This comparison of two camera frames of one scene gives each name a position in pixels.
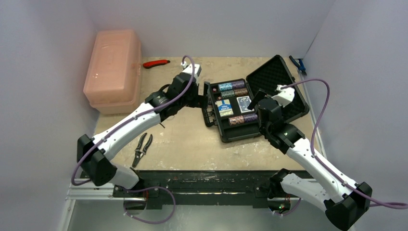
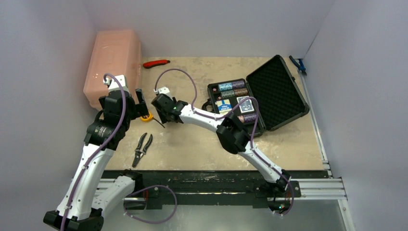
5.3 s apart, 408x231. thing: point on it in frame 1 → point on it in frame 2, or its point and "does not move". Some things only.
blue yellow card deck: x=224 y=108 does not move
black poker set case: x=227 y=102 does not move
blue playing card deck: x=244 y=102 does not move
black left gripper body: x=194 y=99 → x=130 y=115
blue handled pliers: x=300 y=66 does not move
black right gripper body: x=259 y=100 → x=158 y=105
